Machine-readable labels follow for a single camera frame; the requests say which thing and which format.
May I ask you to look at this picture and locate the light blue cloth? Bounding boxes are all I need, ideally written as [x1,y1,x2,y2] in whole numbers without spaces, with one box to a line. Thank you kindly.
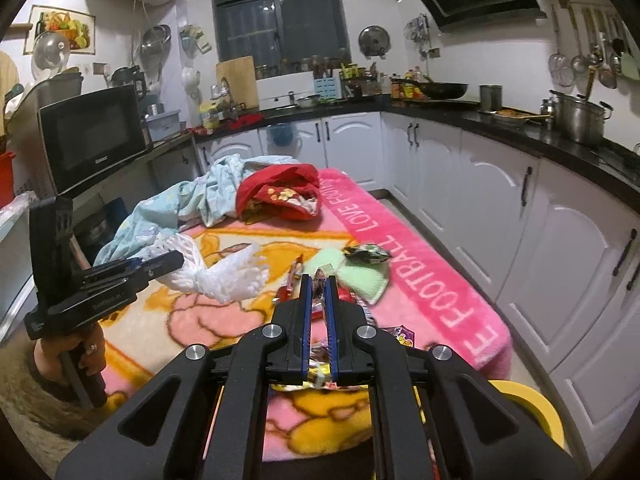
[95,155,301,266]

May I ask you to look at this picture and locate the purple wrapper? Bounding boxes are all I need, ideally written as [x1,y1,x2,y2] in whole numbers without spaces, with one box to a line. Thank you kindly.
[384,327,416,349]

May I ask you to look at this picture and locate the black microwave oven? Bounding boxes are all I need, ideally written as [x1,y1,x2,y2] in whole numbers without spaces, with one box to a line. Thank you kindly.
[37,85,154,196]

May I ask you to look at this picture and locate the fruit wall picture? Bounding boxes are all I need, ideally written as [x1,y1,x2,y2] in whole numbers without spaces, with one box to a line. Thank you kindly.
[30,5,96,54]

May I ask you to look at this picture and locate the blue utensil holder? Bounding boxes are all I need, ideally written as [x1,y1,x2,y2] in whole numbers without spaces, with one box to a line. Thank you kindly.
[313,77,346,104]

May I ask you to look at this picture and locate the small steel jar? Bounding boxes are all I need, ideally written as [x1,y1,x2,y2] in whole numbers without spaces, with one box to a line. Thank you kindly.
[539,98,559,131]

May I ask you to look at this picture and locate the white knitted scarf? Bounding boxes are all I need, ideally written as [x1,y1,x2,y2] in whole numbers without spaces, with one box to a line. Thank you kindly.
[195,242,271,305]

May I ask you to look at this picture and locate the shiny dark candy wrapper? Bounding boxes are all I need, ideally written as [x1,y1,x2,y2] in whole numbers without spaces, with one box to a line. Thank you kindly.
[344,243,394,265]

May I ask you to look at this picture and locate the red flowered cloth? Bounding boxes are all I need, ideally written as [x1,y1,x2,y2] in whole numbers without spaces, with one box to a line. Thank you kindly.
[236,164,321,223]

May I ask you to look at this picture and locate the white foam net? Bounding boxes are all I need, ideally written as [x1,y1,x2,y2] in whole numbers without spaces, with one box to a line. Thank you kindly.
[147,237,207,294]

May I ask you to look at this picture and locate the person's left forearm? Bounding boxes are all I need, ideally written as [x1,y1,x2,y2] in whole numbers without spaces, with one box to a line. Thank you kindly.
[0,340,103,443]

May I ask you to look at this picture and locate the black electric kettle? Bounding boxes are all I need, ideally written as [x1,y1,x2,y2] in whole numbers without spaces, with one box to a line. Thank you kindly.
[109,65,149,104]

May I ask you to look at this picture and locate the yellow trash bin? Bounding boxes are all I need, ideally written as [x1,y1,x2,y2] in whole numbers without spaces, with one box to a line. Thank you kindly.
[487,379,566,457]

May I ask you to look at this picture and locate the red rag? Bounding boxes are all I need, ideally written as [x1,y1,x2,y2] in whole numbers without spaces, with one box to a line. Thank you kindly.
[227,114,266,134]

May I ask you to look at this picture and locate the hanging steel bowl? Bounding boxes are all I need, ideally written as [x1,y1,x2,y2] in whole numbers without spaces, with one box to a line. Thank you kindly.
[140,25,174,56]

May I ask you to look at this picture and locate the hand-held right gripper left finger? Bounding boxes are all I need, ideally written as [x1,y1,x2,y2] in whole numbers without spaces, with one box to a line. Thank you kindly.
[55,272,315,480]

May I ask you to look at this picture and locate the plate of food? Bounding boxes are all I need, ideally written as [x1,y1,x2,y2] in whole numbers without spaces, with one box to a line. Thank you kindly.
[492,108,552,124]

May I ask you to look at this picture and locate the black kitchen countertop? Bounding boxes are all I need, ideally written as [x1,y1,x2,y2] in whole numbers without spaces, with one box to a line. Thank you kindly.
[190,94,640,186]

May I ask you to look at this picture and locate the large steel pot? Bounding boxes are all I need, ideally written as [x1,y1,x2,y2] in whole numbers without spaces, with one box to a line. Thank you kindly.
[550,90,614,147]

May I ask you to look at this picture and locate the shiny colourful wrapper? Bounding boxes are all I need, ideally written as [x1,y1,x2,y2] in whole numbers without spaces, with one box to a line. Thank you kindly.
[302,269,353,392]

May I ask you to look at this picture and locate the pink printed blanket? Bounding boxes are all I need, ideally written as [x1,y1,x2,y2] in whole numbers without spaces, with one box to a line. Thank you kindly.
[95,165,513,463]

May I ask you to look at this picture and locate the red snack wrapper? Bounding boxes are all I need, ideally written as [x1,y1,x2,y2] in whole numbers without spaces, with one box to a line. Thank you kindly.
[274,256,307,307]

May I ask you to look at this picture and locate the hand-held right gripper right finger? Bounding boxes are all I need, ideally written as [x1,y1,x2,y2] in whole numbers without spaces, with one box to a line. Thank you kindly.
[322,272,583,480]

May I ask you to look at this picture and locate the group of seasoning bottles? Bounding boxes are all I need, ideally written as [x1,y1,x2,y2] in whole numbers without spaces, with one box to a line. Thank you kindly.
[389,71,426,99]

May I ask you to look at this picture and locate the wooden cutting board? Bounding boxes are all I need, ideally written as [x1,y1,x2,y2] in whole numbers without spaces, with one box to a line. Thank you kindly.
[216,56,260,111]

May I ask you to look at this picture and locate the black wok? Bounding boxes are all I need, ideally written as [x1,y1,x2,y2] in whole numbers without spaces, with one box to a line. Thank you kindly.
[416,80,471,101]

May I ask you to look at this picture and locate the grey storage box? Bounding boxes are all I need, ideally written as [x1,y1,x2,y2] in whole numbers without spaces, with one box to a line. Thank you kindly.
[144,110,182,142]

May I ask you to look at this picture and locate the red plastic bin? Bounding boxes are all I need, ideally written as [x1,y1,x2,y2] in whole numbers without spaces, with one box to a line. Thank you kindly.
[0,152,16,209]

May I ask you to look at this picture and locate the person's left hand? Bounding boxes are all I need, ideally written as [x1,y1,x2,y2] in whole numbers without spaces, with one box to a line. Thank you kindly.
[34,326,108,388]

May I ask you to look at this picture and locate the row of hanging kitchen utensils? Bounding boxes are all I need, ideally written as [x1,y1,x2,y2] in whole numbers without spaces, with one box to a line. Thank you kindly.
[547,0,640,91]

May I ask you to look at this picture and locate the red striped wrapper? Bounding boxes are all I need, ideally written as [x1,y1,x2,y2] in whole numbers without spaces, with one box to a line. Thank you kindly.
[336,284,375,326]

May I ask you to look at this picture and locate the white kitchen cabinets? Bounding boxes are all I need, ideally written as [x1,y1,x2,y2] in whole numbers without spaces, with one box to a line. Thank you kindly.
[195,109,640,463]

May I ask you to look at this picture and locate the steel pot lid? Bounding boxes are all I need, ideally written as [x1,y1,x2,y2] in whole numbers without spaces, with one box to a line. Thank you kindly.
[358,25,392,57]

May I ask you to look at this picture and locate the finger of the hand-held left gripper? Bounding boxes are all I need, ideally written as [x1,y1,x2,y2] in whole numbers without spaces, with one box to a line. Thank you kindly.
[82,258,144,282]
[117,250,186,288]

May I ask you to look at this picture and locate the steel cup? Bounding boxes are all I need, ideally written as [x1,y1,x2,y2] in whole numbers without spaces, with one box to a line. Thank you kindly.
[479,84,503,113]

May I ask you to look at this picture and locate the dark window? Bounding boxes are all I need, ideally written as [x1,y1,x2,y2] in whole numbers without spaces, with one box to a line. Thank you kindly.
[210,0,349,68]

